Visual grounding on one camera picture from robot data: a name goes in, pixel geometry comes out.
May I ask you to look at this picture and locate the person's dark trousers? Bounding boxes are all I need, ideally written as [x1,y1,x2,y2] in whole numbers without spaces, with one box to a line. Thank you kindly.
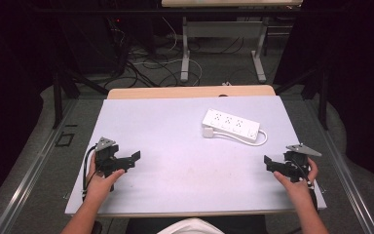
[125,214,269,234]

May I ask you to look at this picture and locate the white metal desk frame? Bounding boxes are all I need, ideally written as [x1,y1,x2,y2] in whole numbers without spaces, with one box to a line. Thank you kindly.
[161,0,304,84]

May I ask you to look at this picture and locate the white table cover sheet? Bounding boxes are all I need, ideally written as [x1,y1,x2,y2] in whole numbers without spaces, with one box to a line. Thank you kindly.
[64,95,327,216]

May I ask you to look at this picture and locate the tangle of floor cables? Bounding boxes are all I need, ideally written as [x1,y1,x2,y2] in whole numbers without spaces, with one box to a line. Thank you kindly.
[105,16,246,89]

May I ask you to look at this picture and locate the person's left hand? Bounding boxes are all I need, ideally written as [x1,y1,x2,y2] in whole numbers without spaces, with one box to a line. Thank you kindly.
[85,152,127,203]

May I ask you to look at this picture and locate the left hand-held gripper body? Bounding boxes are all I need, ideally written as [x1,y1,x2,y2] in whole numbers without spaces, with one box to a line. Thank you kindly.
[93,136,129,193]

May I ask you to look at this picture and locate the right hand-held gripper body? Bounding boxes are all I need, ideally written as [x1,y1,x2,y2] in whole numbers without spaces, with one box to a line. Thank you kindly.
[281,143,323,183]

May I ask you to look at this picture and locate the white power strip cable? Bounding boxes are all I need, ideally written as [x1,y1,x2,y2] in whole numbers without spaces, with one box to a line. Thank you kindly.
[213,129,269,147]

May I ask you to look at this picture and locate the person's right hand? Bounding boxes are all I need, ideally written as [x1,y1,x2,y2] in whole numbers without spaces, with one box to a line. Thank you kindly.
[273,157,319,204]

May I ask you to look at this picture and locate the dark computer tower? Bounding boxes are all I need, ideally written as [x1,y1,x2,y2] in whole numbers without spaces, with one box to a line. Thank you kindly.
[57,14,130,77]

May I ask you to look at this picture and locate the white power strip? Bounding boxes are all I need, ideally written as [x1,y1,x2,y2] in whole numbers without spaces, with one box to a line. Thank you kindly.
[202,107,261,143]

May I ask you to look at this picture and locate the person's white shirt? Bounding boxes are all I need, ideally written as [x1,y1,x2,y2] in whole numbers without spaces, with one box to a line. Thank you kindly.
[156,217,226,234]

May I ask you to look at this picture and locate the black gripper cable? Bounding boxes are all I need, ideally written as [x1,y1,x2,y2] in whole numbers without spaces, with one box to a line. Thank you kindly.
[291,161,319,214]
[81,144,99,202]

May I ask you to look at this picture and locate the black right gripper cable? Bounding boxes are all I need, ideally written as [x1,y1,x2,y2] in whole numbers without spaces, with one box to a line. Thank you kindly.
[291,161,319,214]

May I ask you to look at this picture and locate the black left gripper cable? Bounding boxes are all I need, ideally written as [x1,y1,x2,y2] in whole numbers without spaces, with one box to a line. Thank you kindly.
[81,144,99,202]

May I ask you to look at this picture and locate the metal floor rail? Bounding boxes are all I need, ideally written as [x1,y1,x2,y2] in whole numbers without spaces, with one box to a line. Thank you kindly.
[306,100,374,234]
[0,98,79,234]

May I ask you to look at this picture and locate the black metal stand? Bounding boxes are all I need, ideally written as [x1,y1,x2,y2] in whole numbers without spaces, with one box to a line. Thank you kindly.
[274,66,329,131]
[52,69,110,130]

